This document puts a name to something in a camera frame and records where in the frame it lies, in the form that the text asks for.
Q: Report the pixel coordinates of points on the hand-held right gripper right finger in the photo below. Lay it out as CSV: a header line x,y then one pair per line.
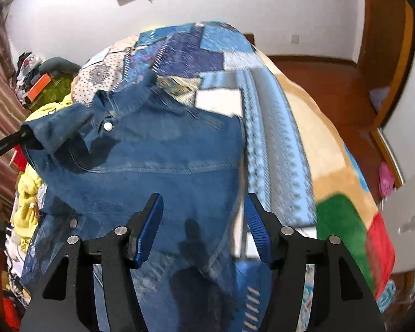
x,y
259,230

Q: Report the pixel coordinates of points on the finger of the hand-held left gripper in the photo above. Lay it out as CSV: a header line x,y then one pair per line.
x,y
7,143

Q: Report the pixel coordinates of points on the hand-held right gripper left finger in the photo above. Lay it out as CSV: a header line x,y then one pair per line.
x,y
148,228

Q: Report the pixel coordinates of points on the blue denim shirt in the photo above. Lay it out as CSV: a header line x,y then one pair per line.
x,y
152,155

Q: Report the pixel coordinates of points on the pile of assorted clothes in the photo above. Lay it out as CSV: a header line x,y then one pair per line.
x,y
38,83

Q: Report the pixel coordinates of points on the yellow garment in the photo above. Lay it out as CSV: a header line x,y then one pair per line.
x,y
26,193

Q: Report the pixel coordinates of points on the striped brown curtain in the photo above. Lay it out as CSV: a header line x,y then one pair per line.
x,y
1,86

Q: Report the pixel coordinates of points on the orange box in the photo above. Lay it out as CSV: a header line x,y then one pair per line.
x,y
38,88

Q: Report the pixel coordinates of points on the beige colourful fleece blanket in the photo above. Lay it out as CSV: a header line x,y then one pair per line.
x,y
335,179

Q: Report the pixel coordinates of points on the pink slipper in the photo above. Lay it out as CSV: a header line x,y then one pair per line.
x,y
386,179

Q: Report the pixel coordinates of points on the blue patchwork bedsheet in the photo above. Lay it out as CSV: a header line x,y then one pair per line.
x,y
228,86

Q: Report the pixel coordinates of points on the white cabinet door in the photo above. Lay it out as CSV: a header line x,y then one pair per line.
x,y
406,214

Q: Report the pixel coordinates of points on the white wall socket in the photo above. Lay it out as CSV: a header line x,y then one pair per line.
x,y
295,38

